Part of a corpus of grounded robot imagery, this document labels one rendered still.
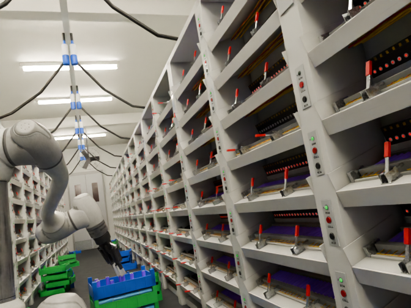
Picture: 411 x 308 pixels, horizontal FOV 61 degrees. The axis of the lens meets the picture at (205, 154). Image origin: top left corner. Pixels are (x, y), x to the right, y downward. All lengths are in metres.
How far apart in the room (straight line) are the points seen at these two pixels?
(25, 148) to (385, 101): 1.03
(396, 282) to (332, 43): 0.57
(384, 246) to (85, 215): 1.23
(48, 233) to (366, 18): 1.44
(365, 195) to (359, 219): 0.12
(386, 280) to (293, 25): 0.70
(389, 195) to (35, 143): 1.01
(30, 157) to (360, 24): 1.03
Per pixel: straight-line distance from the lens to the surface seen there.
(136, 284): 1.86
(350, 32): 0.93
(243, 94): 1.72
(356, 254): 1.00
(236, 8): 1.47
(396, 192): 0.84
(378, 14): 0.87
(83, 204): 1.70
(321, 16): 1.13
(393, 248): 0.98
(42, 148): 1.26
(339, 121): 0.94
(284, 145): 1.16
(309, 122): 1.03
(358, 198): 0.93
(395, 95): 0.82
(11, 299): 1.31
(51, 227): 1.69
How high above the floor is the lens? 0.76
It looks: 8 degrees up
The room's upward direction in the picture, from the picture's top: 9 degrees counter-clockwise
